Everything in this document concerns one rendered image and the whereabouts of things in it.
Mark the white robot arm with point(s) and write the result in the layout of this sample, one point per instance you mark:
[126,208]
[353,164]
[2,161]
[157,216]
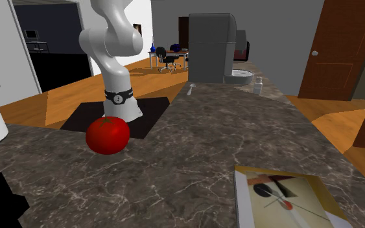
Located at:
[114,41]

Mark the silver spoon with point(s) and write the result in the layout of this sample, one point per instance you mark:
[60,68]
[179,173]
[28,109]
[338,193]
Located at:
[190,89]

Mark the black robot stand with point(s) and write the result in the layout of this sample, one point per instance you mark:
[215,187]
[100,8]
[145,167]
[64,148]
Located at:
[152,110]

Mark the black office chair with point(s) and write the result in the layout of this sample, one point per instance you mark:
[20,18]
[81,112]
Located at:
[166,58]

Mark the white desk with items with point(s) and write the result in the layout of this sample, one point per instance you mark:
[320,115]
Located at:
[182,53]

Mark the grey coffee machine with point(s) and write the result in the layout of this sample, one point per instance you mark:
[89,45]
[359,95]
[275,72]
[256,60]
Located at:
[212,47]

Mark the red tomato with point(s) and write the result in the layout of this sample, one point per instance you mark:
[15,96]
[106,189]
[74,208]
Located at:
[107,135]

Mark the clear salt shaker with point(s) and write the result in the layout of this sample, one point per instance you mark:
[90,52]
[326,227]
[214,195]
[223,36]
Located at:
[257,85]

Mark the book with abstract cover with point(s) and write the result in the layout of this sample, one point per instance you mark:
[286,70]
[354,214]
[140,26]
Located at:
[283,202]

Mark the dark doorway with shelf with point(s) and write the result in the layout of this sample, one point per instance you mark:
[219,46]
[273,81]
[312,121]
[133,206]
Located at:
[52,44]

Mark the brown wooden door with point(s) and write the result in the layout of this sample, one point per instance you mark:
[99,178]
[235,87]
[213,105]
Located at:
[340,47]

